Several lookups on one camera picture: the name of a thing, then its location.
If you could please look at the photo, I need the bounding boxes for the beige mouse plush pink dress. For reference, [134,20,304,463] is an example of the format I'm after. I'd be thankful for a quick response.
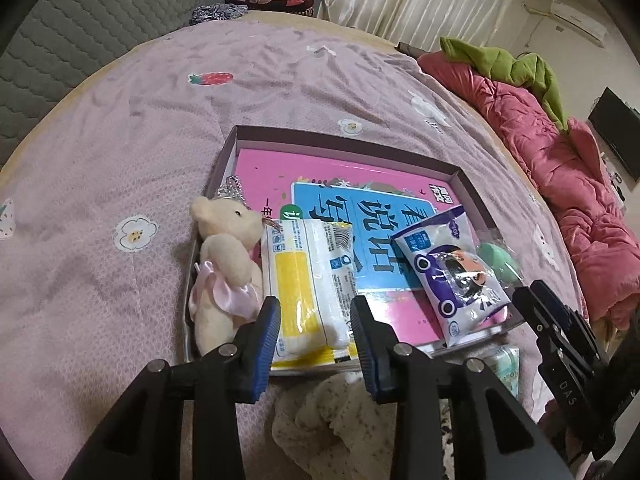
[189,176,264,356]

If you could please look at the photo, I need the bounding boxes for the green tissue pack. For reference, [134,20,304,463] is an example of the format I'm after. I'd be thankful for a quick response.
[480,344,520,398]

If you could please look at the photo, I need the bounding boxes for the purple cartoon snack bag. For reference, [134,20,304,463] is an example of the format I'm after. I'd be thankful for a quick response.
[392,205,510,347]

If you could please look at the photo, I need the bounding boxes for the blue patterned cloth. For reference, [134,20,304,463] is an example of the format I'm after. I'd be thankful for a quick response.
[189,3,248,26]

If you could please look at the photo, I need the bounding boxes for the pink blue book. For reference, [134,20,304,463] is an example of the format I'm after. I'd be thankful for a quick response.
[234,148,487,346]

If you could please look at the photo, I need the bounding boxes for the pink patterned bedsheet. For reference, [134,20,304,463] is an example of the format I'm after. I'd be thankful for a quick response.
[1,20,584,479]

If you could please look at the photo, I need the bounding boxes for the green garment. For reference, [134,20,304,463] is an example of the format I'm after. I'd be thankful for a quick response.
[439,37,567,131]

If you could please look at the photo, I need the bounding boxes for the white air conditioner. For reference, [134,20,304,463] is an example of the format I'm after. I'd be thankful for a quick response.
[550,0,608,47]

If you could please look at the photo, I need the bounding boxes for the grey quilted headboard cover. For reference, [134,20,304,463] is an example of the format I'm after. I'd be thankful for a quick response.
[1,0,222,160]

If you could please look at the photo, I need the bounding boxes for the floral cream scrunchie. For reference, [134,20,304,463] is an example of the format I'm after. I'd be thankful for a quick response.
[272,373,397,479]

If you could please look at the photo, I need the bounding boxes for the red pink comforter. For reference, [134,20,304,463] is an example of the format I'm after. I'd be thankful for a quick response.
[418,52,639,330]

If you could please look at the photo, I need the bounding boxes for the shallow dark cardboard box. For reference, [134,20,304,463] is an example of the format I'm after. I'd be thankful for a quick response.
[184,126,523,375]

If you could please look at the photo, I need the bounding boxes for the black wall television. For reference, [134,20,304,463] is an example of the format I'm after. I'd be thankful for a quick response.
[588,87,640,181]

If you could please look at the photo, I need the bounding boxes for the white yellow tissue pack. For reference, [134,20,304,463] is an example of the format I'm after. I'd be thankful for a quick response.
[260,219,357,374]

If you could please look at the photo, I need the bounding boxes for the green sponge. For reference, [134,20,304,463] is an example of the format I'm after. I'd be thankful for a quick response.
[476,229,523,288]

